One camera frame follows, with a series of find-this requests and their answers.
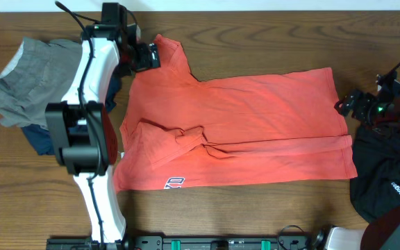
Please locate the black garment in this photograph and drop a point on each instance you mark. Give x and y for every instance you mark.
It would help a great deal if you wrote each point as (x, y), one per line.
(376, 189)

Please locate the navy folded garment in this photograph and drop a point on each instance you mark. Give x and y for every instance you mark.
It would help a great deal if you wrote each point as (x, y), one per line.
(40, 139)

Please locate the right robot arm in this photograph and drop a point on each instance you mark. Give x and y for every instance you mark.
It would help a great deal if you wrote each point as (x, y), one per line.
(381, 113)

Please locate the grey folded garment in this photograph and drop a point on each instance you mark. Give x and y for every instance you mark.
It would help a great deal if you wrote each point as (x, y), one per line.
(39, 73)

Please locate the red t-shirt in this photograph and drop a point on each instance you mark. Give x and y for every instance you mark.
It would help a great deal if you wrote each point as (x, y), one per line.
(179, 132)

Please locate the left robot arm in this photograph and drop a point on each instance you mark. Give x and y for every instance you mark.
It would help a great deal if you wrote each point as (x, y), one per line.
(82, 134)

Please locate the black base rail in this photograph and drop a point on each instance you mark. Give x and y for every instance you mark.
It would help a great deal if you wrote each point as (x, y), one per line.
(291, 237)

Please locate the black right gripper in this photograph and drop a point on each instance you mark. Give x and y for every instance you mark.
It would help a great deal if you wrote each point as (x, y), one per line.
(365, 100)

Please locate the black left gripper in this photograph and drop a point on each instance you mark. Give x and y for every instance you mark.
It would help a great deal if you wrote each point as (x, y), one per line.
(143, 62)

